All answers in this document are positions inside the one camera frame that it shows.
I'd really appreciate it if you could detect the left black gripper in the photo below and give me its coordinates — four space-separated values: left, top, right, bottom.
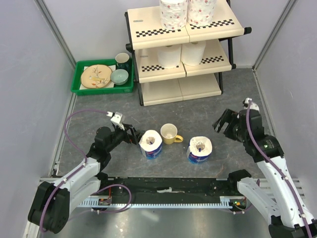
106 123 145 152

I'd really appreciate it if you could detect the blue paper towel roll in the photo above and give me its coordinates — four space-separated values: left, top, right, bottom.
139 130 162 160
186 136 212 164

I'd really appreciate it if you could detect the plain white paper towel roll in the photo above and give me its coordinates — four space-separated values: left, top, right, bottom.
157 45 181 68
181 41 206 66

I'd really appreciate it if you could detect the floral white paper towel roll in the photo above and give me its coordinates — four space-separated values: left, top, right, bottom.
187 0 217 26

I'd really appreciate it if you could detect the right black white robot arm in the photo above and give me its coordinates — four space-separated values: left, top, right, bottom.
213 109 317 238

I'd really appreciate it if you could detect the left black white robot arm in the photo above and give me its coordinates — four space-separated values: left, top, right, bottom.
28 124 145 234

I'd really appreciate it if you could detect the cream three-tier shelf rack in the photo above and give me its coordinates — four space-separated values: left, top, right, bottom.
125 0 252 106

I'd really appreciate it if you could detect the yellow ceramic mug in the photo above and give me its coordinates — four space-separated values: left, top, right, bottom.
160 123 184 145

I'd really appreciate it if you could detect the green plastic tray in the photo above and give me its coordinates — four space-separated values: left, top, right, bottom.
71 58 135 96

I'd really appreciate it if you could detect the light green ceramic bowl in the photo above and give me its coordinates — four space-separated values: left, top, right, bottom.
110 69 129 86

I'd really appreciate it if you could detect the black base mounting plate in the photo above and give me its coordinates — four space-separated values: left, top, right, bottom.
100 177 242 205

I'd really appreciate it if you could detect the floral ceramic plate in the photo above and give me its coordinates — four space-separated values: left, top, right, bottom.
80 64 113 89

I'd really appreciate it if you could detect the dark green mug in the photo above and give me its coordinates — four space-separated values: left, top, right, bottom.
115 53 130 71

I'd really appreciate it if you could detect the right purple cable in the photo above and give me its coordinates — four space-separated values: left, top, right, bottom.
227 99 313 238

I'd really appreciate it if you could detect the purple cable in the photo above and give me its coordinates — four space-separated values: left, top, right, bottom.
227 99 313 238
39 109 132 233

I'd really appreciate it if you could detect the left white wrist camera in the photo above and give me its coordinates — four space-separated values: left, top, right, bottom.
110 112 125 130

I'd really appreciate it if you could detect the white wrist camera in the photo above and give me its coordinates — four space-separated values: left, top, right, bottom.
241 98 260 116
110 112 125 130

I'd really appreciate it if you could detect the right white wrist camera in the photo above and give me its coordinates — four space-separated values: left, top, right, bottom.
241 98 260 116

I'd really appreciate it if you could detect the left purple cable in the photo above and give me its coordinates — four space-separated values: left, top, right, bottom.
39 109 132 233

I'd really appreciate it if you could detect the blue slotted cable duct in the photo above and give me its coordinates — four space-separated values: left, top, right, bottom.
78 196 247 209

